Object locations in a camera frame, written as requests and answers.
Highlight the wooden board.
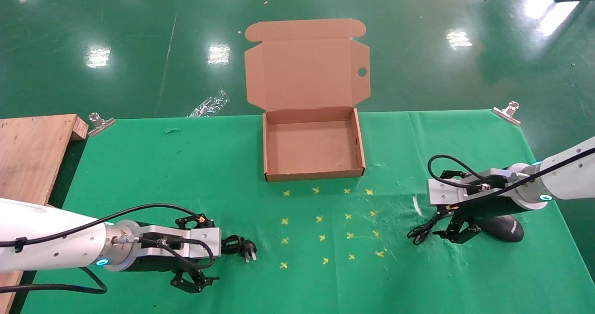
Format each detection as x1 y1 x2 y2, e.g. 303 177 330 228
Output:
0 114 89 314

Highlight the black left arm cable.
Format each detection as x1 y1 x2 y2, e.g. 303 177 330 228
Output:
0 267 108 295

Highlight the green table cloth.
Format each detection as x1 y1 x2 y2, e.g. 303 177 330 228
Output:
21 110 595 314

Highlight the brown cardboard box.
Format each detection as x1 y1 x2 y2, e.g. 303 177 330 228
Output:
244 18 371 183

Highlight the clear plastic wrapper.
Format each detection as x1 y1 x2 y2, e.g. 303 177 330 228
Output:
188 90 231 118

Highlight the black data cable with plug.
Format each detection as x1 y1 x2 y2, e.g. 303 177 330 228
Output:
221 235 257 262

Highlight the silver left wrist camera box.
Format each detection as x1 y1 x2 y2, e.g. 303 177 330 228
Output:
139 226 221 260

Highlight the black right camera cable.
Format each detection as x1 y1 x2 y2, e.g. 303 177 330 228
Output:
428 147 595 209

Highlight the silver binder clip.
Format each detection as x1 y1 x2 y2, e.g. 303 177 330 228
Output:
88 113 116 137
492 101 521 126

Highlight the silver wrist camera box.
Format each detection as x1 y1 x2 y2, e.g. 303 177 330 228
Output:
139 226 221 260
428 169 508 206

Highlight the black camera cable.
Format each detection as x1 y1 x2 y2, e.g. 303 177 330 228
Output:
428 147 595 209
0 204 215 269

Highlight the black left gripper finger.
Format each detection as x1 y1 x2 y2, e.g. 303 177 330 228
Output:
170 270 220 294
176 214 215 229

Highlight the black computer mouse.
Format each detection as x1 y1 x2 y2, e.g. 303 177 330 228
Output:
473 215 524 243

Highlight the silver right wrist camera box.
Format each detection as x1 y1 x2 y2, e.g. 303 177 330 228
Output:
428 169 508 206

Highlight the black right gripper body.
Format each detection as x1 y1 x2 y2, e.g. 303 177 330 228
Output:
449 198 535 219

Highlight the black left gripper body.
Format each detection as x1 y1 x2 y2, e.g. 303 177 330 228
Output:
122 257 205 273

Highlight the black left camera cable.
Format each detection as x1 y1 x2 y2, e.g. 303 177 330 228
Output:
0 204 215 269

